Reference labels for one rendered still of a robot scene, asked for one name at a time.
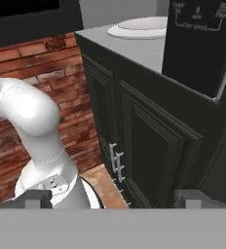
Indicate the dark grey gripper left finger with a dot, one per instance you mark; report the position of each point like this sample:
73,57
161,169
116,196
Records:
37,196

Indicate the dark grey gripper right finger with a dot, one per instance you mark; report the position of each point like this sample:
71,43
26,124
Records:
189,195

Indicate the dark wide cupboard door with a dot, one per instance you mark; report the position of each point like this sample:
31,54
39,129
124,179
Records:
154,142

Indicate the dark narrow cupboard door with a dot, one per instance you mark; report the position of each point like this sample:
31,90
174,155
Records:
100,107

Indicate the black cabinet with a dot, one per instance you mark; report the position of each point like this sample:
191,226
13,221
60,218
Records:
30,22

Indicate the white plate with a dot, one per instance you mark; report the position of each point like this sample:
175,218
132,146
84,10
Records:
141,28

